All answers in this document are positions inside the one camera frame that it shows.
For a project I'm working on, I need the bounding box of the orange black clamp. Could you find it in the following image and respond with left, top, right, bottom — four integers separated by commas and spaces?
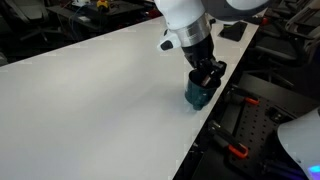
229, 84, 259, 105
208, 120, 249, 159

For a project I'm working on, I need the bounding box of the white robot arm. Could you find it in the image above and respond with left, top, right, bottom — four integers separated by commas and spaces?
154, 0, 269, 86

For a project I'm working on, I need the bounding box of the orange black clamp far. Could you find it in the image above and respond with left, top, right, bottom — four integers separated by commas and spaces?
229, 84, 259, 105

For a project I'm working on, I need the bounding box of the black office chair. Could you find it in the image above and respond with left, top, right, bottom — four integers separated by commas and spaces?
255, 0, 320, 66

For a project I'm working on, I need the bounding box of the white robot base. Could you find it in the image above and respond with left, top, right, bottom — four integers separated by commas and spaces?
277, 107, 320, 180

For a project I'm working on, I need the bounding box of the orange black clamp near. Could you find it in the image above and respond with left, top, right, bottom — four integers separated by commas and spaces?
208, 120, 249, 159

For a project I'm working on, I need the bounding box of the dark blue mug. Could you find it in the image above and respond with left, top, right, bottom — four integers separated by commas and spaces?
185, 69, 221, 111

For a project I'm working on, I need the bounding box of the red marker with white cap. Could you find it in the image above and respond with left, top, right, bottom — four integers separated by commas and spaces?
201, 75, 211, 87

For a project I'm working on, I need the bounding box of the black phone on table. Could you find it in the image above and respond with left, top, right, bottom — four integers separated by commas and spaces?
219, 21, 247, 42

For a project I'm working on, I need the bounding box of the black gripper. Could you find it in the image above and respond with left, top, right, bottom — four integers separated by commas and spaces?
182, 35, 227, 83

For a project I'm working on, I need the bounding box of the black perforated mounting board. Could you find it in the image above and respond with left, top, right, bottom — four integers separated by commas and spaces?
191, 74, 319, 180

